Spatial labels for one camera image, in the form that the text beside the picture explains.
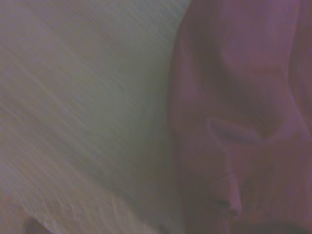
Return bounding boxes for rust red shorts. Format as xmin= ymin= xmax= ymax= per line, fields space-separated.
xmin=167 ymin=0 xmax=312 ymax=234

